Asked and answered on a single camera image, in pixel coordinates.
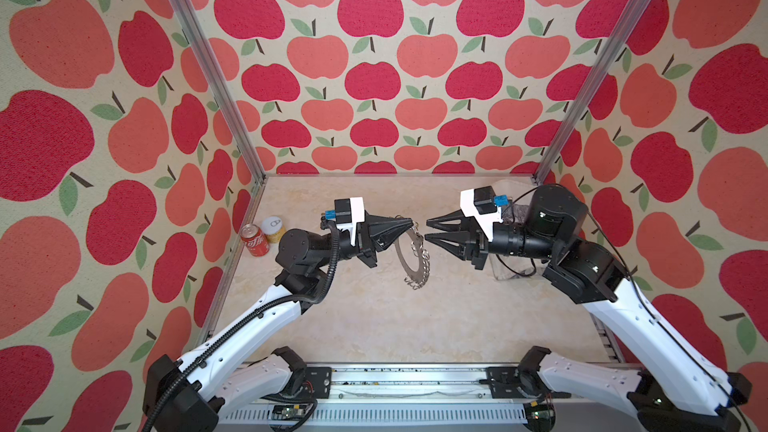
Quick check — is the right aluminium corner post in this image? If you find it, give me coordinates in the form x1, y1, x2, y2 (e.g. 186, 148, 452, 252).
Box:
533, 0, 651, 185

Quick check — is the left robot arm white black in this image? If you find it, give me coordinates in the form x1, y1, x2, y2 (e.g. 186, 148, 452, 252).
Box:
143, 213, 413, 431

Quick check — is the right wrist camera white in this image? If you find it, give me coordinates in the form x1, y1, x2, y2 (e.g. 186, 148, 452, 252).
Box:
460, 186, 510, 241

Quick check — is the red soda can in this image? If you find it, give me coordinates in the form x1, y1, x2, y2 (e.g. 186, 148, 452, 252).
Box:
239, 223, 270, 257

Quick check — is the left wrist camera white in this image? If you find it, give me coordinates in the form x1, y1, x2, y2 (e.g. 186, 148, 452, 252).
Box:
323, 197, 365, 246

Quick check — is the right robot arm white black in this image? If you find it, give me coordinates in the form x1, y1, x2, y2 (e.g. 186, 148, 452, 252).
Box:
425, 184, 752, 431

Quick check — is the metal disc with key rings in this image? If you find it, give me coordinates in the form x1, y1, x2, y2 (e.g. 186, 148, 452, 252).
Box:
395, 223, 431, 290

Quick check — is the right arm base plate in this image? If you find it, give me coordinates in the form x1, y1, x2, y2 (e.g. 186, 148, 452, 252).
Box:
483, 366, 527, 399

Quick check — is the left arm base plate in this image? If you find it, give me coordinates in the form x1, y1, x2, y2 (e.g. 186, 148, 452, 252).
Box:
294, 366, 333, 400

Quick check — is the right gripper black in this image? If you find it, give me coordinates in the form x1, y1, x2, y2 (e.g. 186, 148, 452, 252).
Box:
425, 204, 565, 272

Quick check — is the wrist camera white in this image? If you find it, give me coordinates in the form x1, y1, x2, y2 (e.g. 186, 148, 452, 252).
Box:
323, 197, 365, 246
460, 186, 510, 241

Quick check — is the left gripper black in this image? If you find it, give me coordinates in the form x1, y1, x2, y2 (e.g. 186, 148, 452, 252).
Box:
313, 211, 410, 272

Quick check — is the aluminium corner post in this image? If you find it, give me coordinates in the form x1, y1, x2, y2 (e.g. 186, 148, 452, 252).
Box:
533, 0, 651, 185
169, 0, 266, 187

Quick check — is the front aluminium rail frame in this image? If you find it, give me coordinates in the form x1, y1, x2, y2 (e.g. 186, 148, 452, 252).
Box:
212, 363, 640, 431

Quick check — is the left aluminium corner post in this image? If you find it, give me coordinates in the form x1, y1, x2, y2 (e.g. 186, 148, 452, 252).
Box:
169, 0, 266, 187

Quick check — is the yellow can white lid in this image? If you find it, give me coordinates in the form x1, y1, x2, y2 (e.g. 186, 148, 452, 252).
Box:
260, 216, 286, 244

